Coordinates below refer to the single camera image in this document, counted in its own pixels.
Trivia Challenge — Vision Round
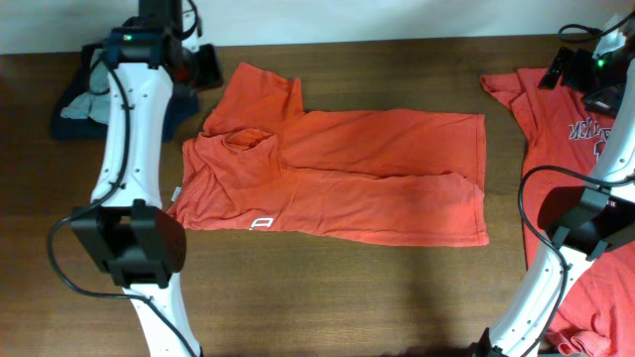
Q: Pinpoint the light grey folded shirt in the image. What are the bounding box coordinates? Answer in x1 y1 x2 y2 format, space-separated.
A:
61 50 110 125

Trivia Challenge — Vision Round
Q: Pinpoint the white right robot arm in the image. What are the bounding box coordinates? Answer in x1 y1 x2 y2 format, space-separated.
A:
470 32 634 356

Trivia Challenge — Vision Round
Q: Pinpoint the orange Fram t-shirt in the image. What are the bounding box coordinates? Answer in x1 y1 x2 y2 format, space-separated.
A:
169 63 489 247

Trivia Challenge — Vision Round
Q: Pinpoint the dark navy folded garment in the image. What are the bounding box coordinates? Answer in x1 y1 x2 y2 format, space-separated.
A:
50 44 199 143

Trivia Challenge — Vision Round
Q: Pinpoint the red soccer t-shirt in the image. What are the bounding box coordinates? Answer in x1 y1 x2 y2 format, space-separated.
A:
480 68 634 357

